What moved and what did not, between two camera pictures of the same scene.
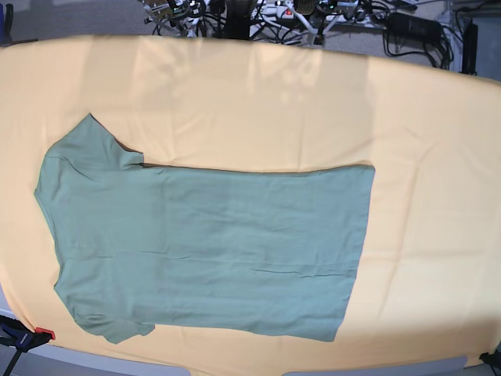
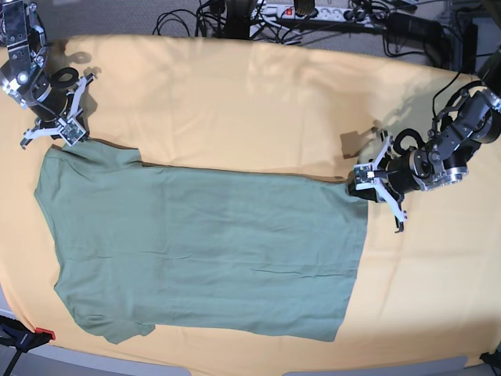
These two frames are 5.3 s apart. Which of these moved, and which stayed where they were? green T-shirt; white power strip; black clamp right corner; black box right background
Moved: white power strip
Stayed: black box right background; black clamp right corner; green T-shirt
